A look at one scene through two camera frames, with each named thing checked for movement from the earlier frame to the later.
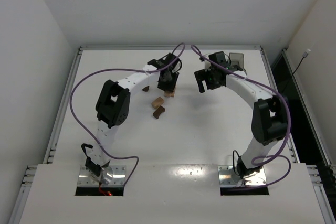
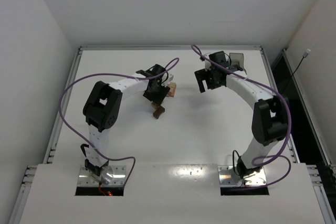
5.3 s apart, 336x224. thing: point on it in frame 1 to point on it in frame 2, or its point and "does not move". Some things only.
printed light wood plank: x=169 y=94 does not move
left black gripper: x=167 y=85 to x=153 y=95
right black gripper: x=203 y=77 does not move
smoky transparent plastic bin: x=237 y=59 does not move
